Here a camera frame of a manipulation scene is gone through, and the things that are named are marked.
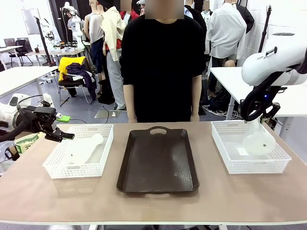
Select translucent conical flask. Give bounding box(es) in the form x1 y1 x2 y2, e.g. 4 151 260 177
242 118 277 156

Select black tripod stand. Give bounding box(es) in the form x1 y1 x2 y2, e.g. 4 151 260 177
33 16 57 68
258 6 274 54

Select green printed paper bag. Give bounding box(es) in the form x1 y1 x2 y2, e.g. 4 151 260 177
14 133 45 155

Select dark purple garment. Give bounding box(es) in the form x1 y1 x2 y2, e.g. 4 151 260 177
66 62 98 102

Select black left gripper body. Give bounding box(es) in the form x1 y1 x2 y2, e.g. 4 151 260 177
24 105 58 135

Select black office chair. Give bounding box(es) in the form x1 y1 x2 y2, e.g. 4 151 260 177
9 39 34 67

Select floor cables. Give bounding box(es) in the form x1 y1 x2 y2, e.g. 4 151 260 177
202 103 241 120

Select white frosted plastic bottle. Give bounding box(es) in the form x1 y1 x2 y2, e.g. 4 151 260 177
63 133 104 166

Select yellow garment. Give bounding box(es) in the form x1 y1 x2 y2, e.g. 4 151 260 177
58 57 86 82

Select dark brown plastic tray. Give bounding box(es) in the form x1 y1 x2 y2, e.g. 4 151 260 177
116 126 200 194

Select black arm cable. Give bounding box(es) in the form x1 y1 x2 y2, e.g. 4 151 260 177
0 94 46 142
240 68 292 122

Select white side table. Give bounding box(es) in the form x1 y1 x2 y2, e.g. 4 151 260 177
0 66 59 98
210 66 307 120

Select mannequin with white tank top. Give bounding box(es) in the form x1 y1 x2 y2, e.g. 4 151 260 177
83 0 106 75

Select person's black shirt torso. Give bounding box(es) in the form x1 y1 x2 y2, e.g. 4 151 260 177
119 18 207 123

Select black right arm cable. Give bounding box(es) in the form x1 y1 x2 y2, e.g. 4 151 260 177
240 68 292 122

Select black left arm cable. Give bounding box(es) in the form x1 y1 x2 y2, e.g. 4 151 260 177
0 94 46 142

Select white background desk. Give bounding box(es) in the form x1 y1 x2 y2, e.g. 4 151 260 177
25 46 86 66

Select person's left forearm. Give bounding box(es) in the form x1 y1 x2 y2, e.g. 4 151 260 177
190 74 202 118

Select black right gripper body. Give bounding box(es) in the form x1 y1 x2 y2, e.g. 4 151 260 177
261 102 281 120

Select mannequin with cream jacket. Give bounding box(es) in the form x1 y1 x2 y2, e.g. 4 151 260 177
100 6 128 111

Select person's right forearm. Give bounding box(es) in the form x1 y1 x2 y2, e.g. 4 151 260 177
123 83 138 120

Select white perforated plastic basket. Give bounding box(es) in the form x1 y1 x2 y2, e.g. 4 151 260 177
211 120 292 174
42 124 114 179

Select mannequin with white shirt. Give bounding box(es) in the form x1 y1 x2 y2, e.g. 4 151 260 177
205 2 248 67

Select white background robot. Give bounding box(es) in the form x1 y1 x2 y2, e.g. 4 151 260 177
62 2 84 44

